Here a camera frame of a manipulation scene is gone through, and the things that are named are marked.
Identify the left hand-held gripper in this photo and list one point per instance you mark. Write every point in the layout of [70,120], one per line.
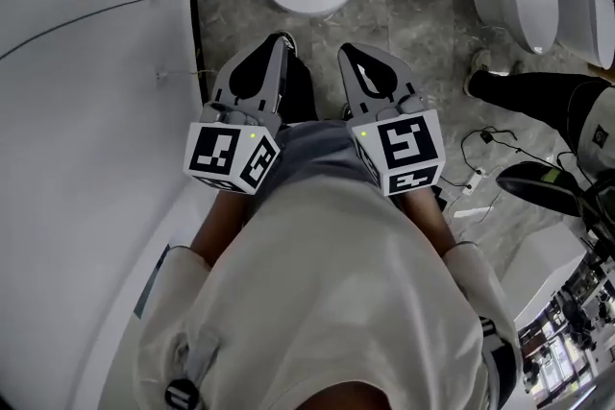
[216,153]

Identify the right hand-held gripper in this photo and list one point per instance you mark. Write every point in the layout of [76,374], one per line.
[408,144]

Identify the person's right forearm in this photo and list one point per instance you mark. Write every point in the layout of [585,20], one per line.
[427,221]

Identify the person's left forearm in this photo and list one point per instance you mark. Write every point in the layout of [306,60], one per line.
[221,230]

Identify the person's right shoe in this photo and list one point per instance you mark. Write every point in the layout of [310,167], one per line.
[347,110]

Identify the person's black trousers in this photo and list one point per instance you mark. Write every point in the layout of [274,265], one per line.
[300,91]

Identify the person's left shoe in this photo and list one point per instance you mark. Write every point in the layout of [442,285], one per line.
[287,40]

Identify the person's grey inner shirt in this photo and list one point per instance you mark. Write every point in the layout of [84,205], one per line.
[317,153]

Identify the black power adapter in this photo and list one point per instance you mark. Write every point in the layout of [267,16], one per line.
[486,137]

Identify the white power strip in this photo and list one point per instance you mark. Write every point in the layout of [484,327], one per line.
[473,182]

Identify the person's white t-shirt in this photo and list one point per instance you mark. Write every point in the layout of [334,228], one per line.
[336,302]

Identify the white rectangular box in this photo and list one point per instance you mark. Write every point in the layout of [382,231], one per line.
[591,14]

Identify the person's chin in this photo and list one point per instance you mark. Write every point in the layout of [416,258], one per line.
[346,398]

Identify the white wall plug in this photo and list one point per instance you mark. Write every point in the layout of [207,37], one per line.
[162,75]

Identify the white rectangular pedestal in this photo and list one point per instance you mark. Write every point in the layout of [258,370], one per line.
[543,269]

